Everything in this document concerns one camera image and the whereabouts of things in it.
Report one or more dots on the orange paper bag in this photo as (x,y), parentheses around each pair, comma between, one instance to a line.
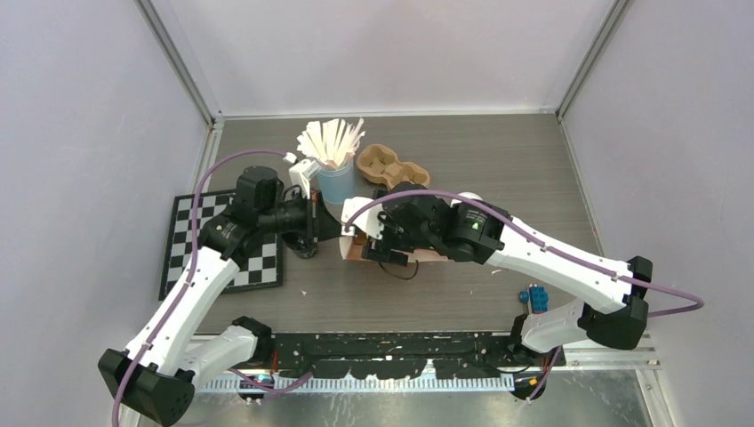
(395,247)

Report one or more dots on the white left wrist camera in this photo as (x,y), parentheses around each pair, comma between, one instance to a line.
(301,174)

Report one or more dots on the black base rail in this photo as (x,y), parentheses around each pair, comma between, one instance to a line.
(454,355)

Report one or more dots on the white wooden stir sticks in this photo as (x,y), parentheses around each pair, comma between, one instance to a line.
(332,143)

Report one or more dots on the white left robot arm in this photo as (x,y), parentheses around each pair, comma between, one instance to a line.
(156,374)

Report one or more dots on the brown cardboard cup carrier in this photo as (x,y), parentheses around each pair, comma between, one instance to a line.
(379,164)

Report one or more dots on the blue toy block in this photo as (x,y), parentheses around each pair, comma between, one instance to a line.
(535,299)

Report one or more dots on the light blue cup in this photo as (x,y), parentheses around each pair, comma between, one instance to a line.
(337,184)

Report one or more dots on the black white chessboard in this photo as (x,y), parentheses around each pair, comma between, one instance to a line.
(264,269)

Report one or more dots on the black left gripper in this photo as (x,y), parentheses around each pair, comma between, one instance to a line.
(317,222)

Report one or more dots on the stack of white lids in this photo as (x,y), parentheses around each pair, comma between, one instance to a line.
(470,195)

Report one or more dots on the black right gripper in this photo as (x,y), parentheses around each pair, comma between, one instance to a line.
(381,249)

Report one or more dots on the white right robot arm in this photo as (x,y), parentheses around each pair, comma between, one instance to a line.
(609,306)

